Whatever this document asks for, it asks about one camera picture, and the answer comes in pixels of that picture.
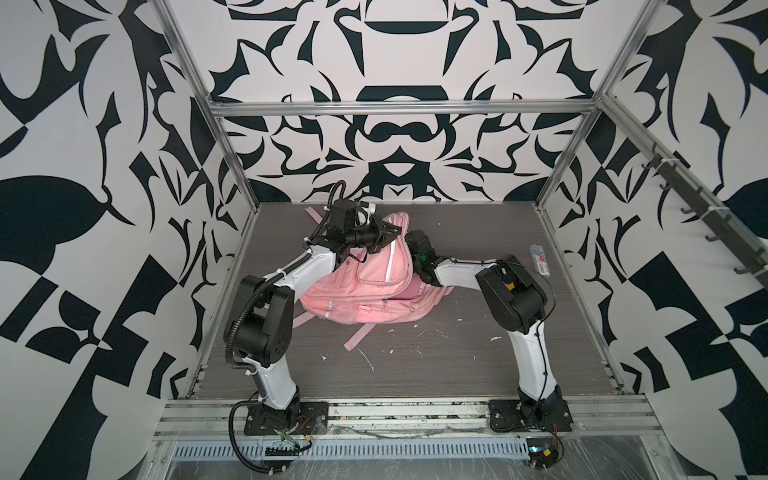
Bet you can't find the wall hook rack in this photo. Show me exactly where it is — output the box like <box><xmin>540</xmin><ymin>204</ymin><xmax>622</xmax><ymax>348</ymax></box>
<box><xmin>643</xmin><ymin>142</ymin><xmax>767</xmax><ymax>290</ymax></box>

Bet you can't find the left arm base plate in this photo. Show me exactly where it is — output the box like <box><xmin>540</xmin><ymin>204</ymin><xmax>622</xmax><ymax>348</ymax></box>
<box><xmin>244</xmin><ymin>401</ymin><xmax>329</xmax><ymax>436</ymax></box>

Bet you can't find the aluminium front rail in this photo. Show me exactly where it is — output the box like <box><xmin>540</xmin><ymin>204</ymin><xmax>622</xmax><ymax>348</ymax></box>
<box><xmin>152</xmin><ymin>395</ymin><xmax>663</xmax><ymax>441</ymax></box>

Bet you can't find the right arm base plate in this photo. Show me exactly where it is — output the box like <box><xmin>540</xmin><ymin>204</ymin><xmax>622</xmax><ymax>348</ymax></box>
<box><xmin>488</xmin><ymin>395</ymin><xmax>573</xmax><ymax>433</ymax></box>

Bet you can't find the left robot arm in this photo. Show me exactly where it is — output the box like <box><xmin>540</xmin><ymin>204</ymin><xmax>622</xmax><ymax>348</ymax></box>
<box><xmin>223</xmin><ymin>199</ymin><xmax>402</xmax><ymax>413</ymax></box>

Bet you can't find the white perforated cable duct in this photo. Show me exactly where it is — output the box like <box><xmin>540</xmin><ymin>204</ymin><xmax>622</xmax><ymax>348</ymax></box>
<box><xmin>172</xmin><ymin>437</ymin><xmax>529</xmax><ymax>461</ymax></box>

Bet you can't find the pink student backpack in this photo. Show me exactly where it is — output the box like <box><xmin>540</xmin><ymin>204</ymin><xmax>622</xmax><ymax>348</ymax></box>
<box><xmin>293</xmin><ymin>211</ymin><xmax>452</xmax><ymax>351</ymax></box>

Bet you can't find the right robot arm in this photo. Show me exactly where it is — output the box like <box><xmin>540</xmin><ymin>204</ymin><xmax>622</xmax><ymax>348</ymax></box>
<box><xmin>405</xmin><ymin>230</ymin><xmax>561</xmax><ymax>419</ymax></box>

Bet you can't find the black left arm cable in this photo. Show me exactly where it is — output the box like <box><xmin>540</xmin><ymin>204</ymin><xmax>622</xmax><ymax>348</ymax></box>
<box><xmin>223</xmin><ymin>179</ymin><xmax>349</xmax><ymax>475</ymax></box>

